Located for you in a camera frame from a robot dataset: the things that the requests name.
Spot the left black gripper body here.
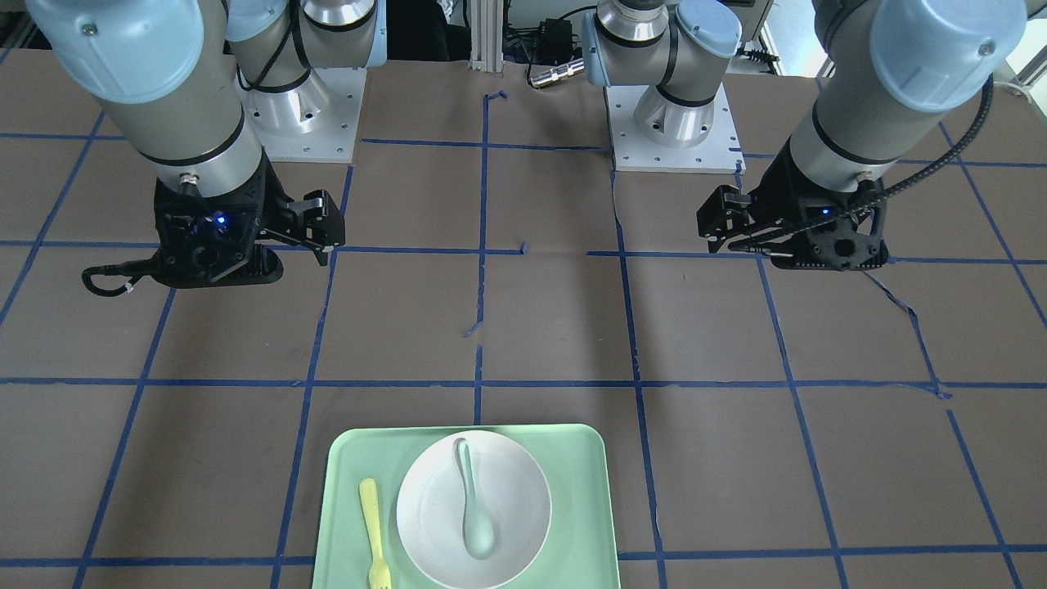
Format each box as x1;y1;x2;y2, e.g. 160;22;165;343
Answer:
748;142;889;271

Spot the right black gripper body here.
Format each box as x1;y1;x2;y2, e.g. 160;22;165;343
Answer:
152;156;284;290

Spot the white round plate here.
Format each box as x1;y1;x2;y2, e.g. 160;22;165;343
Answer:
396;431;552;588

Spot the yellow plastic fork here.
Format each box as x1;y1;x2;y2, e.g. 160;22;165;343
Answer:
358;478;393;588

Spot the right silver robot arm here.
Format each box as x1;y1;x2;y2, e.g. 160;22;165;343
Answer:
26;1;388;297

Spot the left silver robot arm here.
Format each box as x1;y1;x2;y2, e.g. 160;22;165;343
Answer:
581;1;1045;271

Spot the pale green plastic spoon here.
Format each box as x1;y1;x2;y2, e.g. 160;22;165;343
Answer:
455;438;495;560

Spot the light green tray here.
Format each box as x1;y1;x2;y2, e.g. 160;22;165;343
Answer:
312;424;621;588

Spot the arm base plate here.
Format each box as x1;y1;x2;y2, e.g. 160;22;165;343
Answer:
605;86;747;174
236;68;369;164

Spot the aluminium frame post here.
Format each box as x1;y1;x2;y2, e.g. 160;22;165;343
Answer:
467;0;505;75

